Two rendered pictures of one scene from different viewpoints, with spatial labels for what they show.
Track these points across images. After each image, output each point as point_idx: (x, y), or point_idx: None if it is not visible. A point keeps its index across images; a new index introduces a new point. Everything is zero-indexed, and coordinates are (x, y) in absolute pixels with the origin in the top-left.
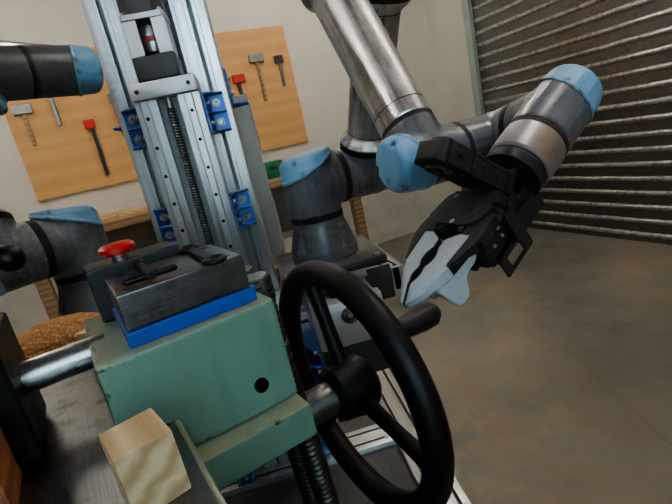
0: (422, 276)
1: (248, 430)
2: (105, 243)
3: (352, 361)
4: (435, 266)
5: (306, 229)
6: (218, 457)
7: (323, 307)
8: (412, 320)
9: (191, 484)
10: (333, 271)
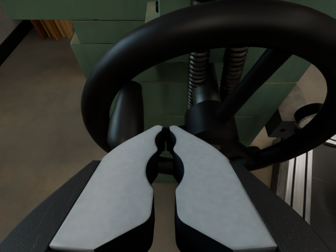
0: (146, 137)
1: (151, 17)
2: None
3: (211, 120)
4: (127, 153)
5: None
6: (146, 7)
7: (251, 70)
8: (116, 102)
9: None
10: (202, 3)
